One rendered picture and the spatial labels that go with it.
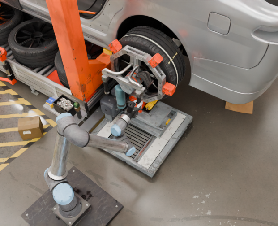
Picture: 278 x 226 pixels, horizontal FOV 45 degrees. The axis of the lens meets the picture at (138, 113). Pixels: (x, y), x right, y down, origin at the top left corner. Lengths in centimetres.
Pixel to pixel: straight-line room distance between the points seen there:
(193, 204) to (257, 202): 59
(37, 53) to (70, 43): 122
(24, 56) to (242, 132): 254
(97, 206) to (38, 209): 49
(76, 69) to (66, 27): 44
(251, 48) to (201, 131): 140
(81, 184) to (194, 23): 162
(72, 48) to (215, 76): 118
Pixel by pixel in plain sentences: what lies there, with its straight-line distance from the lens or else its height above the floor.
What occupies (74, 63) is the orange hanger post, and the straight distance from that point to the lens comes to 291.
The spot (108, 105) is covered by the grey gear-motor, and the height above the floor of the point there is 39.
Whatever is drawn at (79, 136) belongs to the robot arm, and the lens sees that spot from 223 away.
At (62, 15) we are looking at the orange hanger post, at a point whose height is 148.
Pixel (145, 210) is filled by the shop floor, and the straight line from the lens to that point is 317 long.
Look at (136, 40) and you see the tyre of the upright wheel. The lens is 280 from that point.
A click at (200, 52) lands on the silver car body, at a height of 116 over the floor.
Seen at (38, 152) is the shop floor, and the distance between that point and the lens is 365.
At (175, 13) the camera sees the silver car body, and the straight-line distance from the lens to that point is 265.
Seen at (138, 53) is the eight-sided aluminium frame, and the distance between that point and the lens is 279.
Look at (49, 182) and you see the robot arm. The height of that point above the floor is 61.
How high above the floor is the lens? 293
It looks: 51 degrees down
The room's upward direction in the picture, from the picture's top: 3 degrees counter-clockwise
